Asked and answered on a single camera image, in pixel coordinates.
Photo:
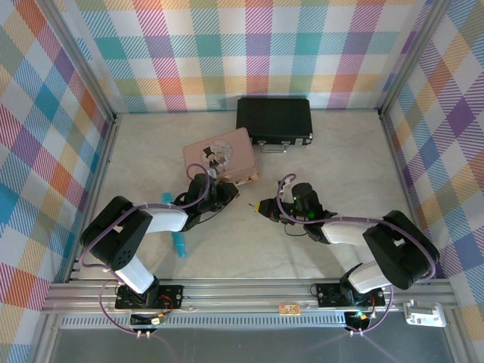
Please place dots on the pink tin box wedding couple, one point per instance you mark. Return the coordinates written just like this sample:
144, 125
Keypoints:
227, 151

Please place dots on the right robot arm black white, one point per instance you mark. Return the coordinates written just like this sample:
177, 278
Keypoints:
393, 249

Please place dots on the black base plate right arm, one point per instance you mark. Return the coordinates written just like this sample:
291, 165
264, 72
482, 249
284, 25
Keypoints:
327, 295

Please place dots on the black base plate left arm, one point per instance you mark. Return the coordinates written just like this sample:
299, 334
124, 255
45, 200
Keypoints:
172, 295

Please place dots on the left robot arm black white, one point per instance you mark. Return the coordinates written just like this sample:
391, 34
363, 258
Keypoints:
125, 234

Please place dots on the teal marker pen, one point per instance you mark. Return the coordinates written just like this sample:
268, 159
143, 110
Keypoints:
179, 244

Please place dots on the small orange label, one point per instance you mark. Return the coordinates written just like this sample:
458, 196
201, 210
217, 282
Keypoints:
289, 309

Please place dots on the black connector board green light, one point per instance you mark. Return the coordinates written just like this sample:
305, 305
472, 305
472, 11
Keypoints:
359, 319

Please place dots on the black connector board yellow plug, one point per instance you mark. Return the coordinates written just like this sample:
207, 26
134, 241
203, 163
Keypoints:
151, 320

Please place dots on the aluminium frame rail long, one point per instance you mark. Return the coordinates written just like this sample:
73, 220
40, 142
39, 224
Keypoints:
246, 293

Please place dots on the aluminium side rail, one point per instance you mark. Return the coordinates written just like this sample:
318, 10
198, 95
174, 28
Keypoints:
397, 159
102, 174

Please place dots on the white plastic bracket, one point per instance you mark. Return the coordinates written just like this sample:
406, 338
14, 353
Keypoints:
423, 314

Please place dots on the aluminium corner post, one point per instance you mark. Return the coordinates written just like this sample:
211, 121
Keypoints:
75, 56
412, 56

